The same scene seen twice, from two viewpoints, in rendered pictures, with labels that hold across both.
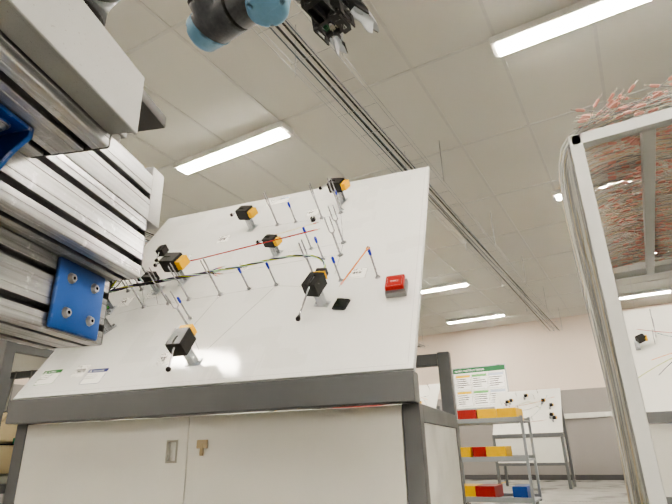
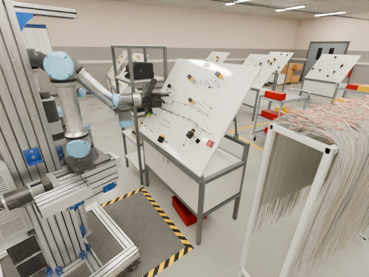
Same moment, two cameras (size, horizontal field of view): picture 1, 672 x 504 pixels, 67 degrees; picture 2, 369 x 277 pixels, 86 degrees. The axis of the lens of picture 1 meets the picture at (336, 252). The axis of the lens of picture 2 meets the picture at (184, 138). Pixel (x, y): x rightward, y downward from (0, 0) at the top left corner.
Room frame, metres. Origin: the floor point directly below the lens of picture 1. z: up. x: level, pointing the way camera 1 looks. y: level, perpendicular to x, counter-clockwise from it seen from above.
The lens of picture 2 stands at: (-0.05, -0.79, 1.84)
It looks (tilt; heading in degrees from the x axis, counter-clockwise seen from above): 25 degrees down; 34
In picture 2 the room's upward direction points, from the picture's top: 1 degrees clockwise
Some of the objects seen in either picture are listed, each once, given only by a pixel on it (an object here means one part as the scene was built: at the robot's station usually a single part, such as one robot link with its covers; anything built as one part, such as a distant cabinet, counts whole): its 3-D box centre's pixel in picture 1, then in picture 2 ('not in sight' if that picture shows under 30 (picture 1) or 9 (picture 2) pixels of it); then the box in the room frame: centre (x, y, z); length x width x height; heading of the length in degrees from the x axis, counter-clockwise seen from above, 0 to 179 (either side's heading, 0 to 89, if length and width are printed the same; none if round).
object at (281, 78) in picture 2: not in sight; (272, 72); (9.75, 1.10, 0.83); 1.18 x 0.72 x 1.65; 62
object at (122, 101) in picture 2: not in sight; (122, 100); (0.66, 0.10, 1.56); 0.11 x 0.08 x 0.09; 144
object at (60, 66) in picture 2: not in sight; (71, 108); (0.44, 0.26, 1.54); 0.15 x 0.12 x 0.55; 55
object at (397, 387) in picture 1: (187, 401); (164, 151); (1.34, 0.39, 0.83); 1.18 x 0.06 x 0.06; 70
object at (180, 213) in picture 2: not in sight; (189, 206); (1.50, 0.16, 0.07); 0.39 x 0.29 x 0.14; 63
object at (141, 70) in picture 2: not in sight; (138, 70); (1.76, 1.12, 1.56); 0.30 x 0.23 x 0.19; 162
